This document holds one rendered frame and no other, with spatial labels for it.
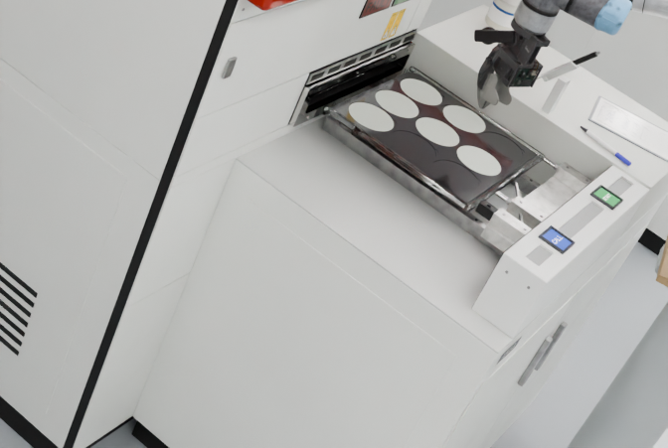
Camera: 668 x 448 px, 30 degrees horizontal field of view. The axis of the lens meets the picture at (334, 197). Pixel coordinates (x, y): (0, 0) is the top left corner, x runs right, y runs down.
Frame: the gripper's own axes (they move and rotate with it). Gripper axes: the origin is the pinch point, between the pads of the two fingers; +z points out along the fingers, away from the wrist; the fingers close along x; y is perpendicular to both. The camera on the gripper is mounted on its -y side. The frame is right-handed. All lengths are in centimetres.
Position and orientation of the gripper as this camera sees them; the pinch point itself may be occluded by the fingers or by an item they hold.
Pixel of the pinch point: (481, 100)
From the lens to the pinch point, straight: 259.4
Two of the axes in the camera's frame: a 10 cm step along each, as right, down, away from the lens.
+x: 8.1, -0.5, 5.9
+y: 4.8, 6.4, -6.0
